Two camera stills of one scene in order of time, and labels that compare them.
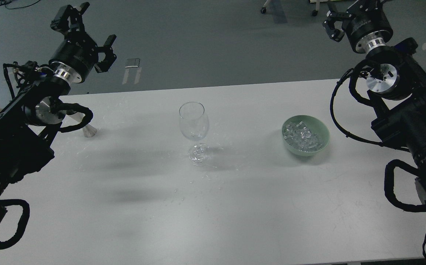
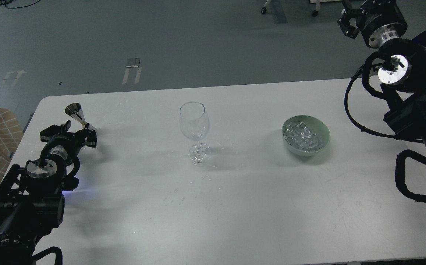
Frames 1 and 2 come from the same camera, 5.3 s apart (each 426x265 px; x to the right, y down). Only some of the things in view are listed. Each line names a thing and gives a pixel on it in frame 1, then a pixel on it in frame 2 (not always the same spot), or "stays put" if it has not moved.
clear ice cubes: x=300 y=137 stays put
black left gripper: x=75 y=54 → x=68 y=144
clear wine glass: x=194 y=125 stays put
